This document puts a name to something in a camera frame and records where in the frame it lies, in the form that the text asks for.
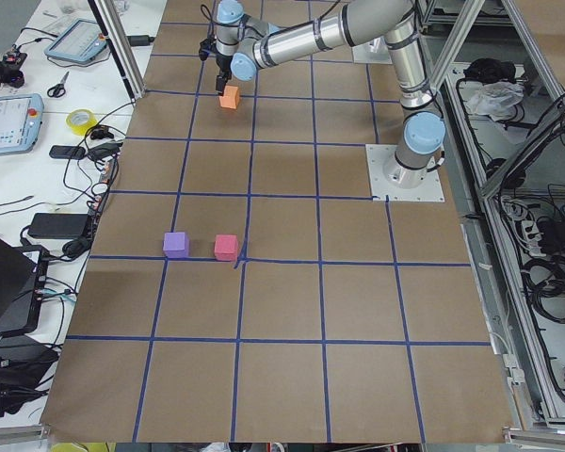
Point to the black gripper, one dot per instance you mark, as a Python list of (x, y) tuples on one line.
[(223, 62)]

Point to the orange foam cube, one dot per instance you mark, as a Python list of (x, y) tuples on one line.
[(230, 98)]

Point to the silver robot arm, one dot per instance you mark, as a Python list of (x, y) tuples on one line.
[(243, 45)]

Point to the far teach pendant tablet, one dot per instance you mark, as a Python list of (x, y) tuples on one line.
[(80, 43)]

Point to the teach pendant tablet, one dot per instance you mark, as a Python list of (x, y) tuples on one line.
[(80, 43), (20, 122)]

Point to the yellow tape roll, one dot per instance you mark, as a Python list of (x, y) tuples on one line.
[(81, 120)]

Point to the pink foam cube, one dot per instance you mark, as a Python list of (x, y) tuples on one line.
[(226, 247)]

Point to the purple foam cube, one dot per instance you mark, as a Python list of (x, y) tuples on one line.
[(176, 245)]

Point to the black remote device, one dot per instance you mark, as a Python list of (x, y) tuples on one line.
[(67, 152)]

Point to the near teach pendant tablet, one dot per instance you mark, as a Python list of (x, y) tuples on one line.
[(20, 122)]

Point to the black power adapter brick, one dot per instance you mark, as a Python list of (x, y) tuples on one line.
[(58, 226)]

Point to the white crumpled cloth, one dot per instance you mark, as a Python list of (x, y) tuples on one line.
[(497, 100)]

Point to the black laptop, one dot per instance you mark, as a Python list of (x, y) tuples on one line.
[(22, 276)]

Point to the aluminium frame post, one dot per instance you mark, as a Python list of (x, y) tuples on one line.
[(109, 21)]

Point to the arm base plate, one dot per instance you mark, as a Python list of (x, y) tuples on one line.
[(372, 52), (390, 182)]

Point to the black handled scissors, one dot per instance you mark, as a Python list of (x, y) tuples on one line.
[(58, 90)]

